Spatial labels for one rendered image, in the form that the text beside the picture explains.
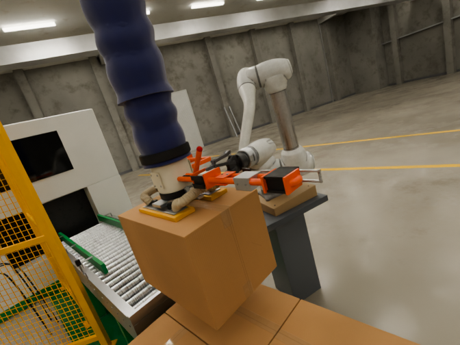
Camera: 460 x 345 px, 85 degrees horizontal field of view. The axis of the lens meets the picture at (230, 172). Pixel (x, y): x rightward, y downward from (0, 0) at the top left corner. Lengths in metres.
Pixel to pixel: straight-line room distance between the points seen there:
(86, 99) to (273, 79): 11.58
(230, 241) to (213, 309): 0.25
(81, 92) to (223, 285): 12.15
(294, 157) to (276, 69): 0.53
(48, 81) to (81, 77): 1.20
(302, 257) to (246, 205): 1.01
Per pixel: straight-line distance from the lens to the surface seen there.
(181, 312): 1.52
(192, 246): 0.90
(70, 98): 12.81
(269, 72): 1.53
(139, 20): 1.14
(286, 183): 0.67
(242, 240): 1.06
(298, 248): 1.92
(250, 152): 1.08
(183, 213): 1.02
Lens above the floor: 1.46
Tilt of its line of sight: 14 degrees down
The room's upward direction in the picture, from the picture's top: 17 degrees counter-clockwise
